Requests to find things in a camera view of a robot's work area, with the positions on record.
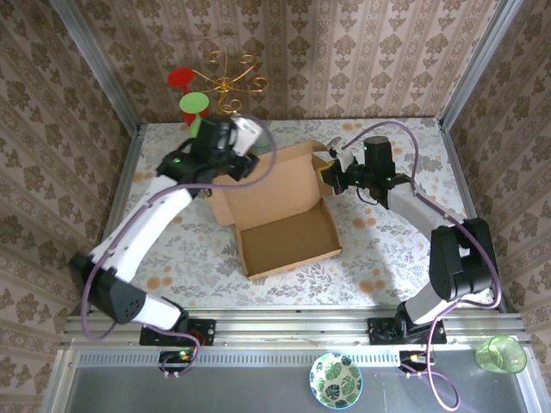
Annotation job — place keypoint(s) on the aluminium mounting rail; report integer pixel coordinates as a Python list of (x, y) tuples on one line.
[(280, 327)]

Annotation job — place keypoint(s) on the green transparent cup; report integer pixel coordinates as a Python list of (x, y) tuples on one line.
[(501, 355)]

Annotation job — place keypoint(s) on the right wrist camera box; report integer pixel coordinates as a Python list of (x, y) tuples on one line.
[(346, 160)]

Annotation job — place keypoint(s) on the small black controller board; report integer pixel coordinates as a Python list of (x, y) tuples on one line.
[(176, 357), (413, 358)]

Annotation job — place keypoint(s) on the brown cardboard box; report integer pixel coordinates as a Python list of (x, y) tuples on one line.
[(288, 245)]

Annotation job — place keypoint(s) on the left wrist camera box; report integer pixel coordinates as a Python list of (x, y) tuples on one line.
[(247, 131)]

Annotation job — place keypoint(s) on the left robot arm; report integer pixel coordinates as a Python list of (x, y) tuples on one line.
[(142, 228)]

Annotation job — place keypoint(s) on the green plastic wine glass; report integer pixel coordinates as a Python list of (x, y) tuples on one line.
[(193, 103)]

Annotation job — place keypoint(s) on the red plastic wine glass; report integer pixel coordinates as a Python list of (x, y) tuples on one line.
[(180, 77)]

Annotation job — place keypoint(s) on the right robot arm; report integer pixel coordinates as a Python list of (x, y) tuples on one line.
[(409, 202)]

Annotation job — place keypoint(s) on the perforated metal strip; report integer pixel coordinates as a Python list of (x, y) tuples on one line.
[(258, 357)]

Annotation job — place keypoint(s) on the aluminium side rail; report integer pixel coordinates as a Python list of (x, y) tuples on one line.
[(457, 155), (122, 180)]

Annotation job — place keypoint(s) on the leaf pattern bowl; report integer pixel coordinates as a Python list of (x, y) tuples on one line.
[(336, 380)]

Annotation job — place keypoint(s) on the floral tablecloth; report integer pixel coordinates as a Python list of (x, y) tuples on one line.
[(387, 266)]

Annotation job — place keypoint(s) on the aluminium frame post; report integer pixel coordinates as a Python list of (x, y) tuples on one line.
[(478, 64), (103, 73)]

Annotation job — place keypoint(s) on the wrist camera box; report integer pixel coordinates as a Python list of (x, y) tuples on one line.
[(247, 131), (346, 160)]

